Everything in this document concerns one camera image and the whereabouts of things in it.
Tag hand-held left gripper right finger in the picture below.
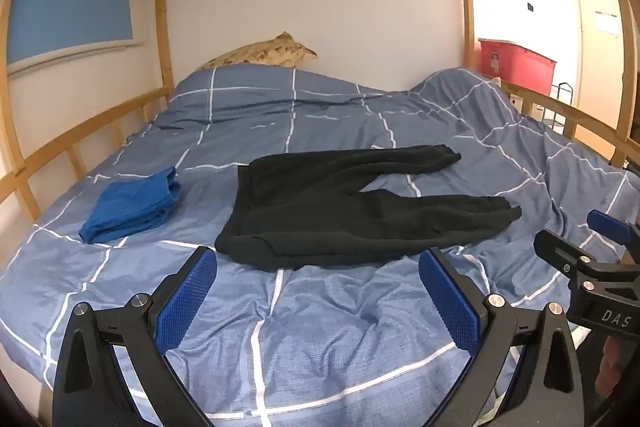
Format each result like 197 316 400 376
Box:
419 248 586 427

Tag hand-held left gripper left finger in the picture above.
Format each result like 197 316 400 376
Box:
52 246 218 427

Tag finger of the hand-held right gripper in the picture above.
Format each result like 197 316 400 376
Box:
534 229 598 282
586 209 640 265

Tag black pants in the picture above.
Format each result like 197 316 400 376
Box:
214 145 523 272

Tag person's right hand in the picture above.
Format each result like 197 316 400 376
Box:
600 334 628 400

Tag folded blue cloth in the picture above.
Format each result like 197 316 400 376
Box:
78 166 182 245

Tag red storage bin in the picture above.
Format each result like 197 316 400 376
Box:
476 38 559 96

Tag beige door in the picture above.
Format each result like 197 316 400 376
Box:
570 0 626 142

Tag paper sheet on door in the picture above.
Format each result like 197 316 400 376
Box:
596 11 620 36

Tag blue checked duvet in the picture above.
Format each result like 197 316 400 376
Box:
0 66 640 424

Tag floral beige pillow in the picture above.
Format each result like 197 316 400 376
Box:
196 31 318 70

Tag blue window blind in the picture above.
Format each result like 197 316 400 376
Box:
5 0 136 68

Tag black wire rack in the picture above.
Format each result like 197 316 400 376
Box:
542 82 576 135

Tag wooden bunk bed frame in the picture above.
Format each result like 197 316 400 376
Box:
0 0 640 228

